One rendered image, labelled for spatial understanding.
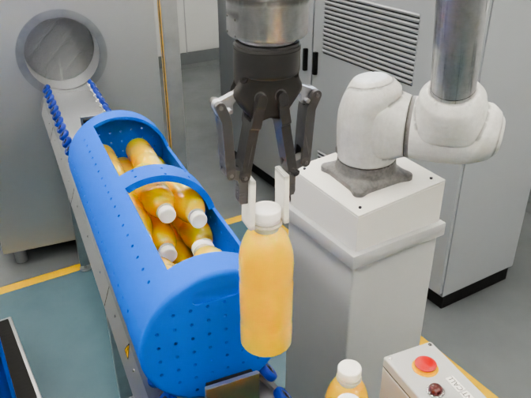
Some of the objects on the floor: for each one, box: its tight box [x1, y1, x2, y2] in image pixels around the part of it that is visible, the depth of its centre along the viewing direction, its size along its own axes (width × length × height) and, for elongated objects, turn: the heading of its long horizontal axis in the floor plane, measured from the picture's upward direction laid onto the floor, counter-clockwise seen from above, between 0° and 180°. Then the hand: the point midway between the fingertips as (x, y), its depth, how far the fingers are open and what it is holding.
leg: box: [67, 194, 92, 272], centre depth 302 cm, size 6×6×63 cm
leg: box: [105, 311, 134, 398], centre depth 223 cm, size 6×6×63 cm
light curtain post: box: [156, 0, 188, 171], centre depth 247 cm, size 6×6×170 cm
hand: (265, 199), depth 76 cm, fingers closed on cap, 4 cm apart
